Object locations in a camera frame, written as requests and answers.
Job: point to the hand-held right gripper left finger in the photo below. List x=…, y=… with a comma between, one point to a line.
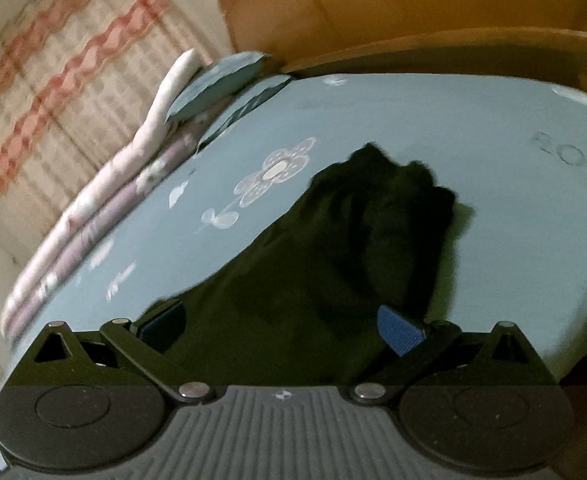
x=166, y=321

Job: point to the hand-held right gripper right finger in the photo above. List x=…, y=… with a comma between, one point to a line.
x=398, y=332

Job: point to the purple floral quilt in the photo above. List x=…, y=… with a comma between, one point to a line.
x=118, y=210

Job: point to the pink floral quilt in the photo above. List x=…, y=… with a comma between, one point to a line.
x=123, y=170

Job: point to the teal pillow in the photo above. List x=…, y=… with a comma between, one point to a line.
x=218, y=82
x=246, y=110

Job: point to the patterned curtain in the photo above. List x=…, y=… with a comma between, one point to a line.
x=73, y=85

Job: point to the wooden bed headboard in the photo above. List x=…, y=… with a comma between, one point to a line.
x=423, y=5

